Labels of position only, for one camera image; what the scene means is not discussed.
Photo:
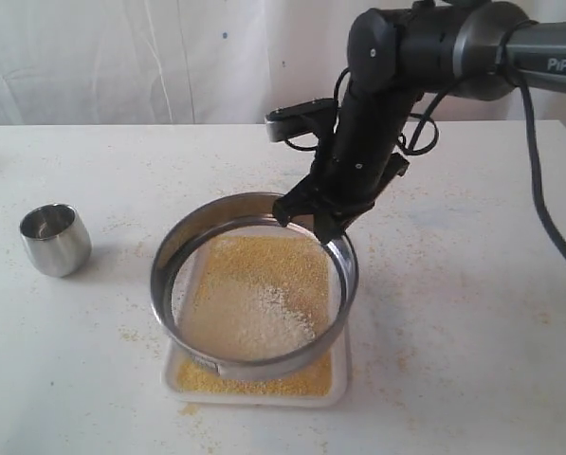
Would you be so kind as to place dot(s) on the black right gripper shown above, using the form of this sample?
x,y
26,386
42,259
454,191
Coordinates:
x,y
368,127

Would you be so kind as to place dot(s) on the yellow and white grain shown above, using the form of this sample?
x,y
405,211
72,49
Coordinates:
x,y
258,297

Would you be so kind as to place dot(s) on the small stainless steel cup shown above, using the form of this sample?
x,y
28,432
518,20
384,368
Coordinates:
x,y
55,239

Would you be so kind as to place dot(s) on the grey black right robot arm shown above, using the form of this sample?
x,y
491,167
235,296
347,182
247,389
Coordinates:
x,y
478,50

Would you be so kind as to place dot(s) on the white rectangular plastic tray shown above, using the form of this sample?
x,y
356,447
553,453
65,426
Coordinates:
x,y
317,386

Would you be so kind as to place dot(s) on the white backdrop curtain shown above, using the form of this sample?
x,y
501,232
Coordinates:
x,y
167,62

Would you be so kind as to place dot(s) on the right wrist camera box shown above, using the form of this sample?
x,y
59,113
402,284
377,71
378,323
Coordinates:
x,y
315,117

